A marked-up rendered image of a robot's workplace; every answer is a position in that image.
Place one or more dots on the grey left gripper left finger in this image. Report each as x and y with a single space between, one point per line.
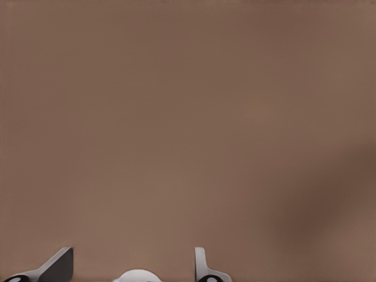
55 265

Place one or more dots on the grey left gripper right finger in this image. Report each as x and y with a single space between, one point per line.
200 264

